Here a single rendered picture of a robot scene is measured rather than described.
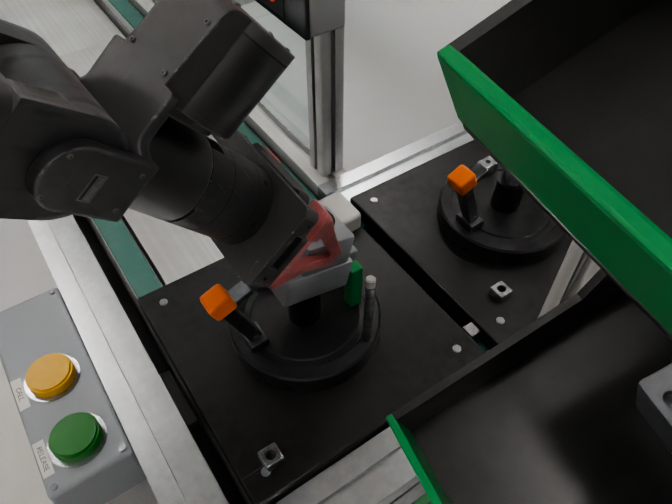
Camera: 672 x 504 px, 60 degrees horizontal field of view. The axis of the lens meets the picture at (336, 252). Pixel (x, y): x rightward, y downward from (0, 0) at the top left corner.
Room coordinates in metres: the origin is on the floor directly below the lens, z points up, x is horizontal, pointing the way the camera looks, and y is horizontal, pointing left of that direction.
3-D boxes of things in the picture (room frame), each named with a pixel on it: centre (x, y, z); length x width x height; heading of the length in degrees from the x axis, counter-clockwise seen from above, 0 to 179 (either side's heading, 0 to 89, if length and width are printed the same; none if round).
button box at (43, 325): (0.26, 0.25, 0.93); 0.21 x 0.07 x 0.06; 34
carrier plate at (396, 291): (0.31, 0.03, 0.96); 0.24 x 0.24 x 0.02; 34
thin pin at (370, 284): (0.29, -0.03, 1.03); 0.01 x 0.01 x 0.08
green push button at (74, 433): (0.21, 0.21, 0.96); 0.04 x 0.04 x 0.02
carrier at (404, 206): (0.46, -0.18, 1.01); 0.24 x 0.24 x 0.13; 34
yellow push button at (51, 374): (0.26, 0.25, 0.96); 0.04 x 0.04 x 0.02
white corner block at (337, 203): (0.45, 0.00, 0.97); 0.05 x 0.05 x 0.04; 34
